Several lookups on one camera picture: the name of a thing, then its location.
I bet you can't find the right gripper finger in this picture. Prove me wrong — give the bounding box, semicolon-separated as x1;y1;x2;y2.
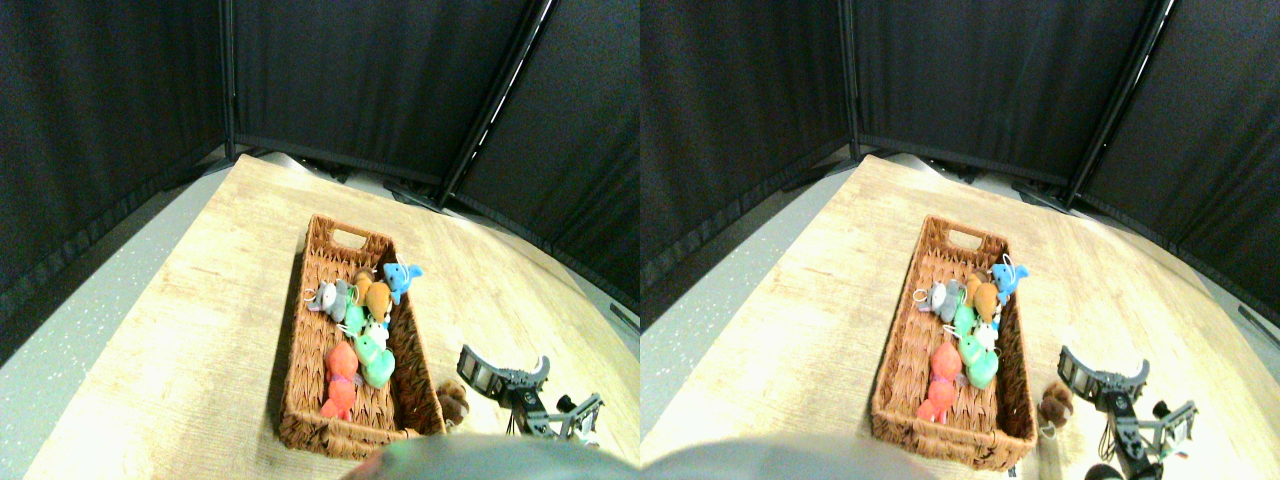
508;356;552;393
457;344;513;396
1058;345;1111;398
1105;360;1151;396

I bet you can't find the brown toy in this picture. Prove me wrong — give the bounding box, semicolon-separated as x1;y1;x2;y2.
1037;382;1076;439
435;380;471;429

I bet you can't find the orange toy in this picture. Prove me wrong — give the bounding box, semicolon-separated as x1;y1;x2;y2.
352;268;393;323
965;270;1001;323

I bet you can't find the red toy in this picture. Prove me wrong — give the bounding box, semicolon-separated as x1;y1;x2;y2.
917;342;963;424
320;342;361;421

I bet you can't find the grey mouse toy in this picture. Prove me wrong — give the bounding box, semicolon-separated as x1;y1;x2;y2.
913;280;963;323
305;280;353;323

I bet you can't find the brown wicker basket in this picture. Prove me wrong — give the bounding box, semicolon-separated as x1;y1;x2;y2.
870;215;1038;471
278;215;447;461

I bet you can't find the curtain stand pole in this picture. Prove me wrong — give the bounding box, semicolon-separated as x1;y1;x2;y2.
1060;0;1176;208
220;0;238;159
840;0;861;159
435;0;556;208

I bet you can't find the black bracket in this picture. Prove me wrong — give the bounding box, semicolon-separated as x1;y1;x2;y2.
548;392;606;446

